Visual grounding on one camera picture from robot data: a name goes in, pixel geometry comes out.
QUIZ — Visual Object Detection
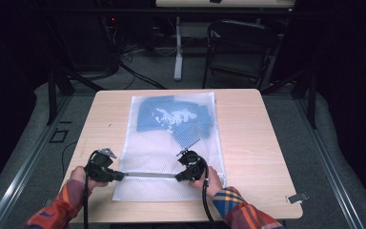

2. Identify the black metal stand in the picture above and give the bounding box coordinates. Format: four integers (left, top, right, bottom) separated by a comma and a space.
260, 67, 318, 130
46, 67, 107, 126

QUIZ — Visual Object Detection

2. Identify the person's right hand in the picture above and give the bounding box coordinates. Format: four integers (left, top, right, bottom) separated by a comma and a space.
189, 165, 224, 198

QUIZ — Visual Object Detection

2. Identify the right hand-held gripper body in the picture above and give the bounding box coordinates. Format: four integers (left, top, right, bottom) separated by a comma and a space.
175, 137, 209, 183

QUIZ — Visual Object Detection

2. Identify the dark computer tower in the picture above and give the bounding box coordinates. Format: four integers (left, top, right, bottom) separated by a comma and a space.
52, 11, 122, 73

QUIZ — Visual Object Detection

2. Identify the person's left hand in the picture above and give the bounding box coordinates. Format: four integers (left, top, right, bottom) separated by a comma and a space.
69, 165, 110, 193

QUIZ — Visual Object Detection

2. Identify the black folding chair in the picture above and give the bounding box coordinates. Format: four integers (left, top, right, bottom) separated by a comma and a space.
202, 19, 280, 91

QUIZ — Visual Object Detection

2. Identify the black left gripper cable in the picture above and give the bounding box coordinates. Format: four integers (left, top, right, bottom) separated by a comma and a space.
61, 141, 101, 229

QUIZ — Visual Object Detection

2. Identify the aluminium floor rail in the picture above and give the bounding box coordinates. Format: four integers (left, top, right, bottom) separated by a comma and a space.
294, 94, 365, 229
0, 94, 74, 229

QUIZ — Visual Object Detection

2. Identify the blue printed garment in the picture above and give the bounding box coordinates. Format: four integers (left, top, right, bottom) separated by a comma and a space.
135, 94, 214, 149

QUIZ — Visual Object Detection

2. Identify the thick black floor cable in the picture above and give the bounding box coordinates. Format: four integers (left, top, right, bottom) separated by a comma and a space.
118, 61, 167, 91

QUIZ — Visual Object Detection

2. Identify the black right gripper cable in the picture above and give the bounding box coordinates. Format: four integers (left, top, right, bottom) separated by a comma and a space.
201, 157, 219, 229

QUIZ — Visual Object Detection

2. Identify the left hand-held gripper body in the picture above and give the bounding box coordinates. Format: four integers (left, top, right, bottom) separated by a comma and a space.
83, 147, 118, 184

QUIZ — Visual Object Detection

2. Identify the white mesh laundry bag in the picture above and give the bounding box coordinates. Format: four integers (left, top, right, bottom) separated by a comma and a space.
112, 91, 227, 203

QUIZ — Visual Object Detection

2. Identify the light desk with white leg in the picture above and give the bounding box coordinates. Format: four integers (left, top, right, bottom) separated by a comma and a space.
155, 0, 295, 82

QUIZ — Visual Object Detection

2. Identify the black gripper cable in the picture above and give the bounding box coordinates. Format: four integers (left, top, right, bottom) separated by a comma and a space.
61, 141, 101, 229
201, 157, 219, 229

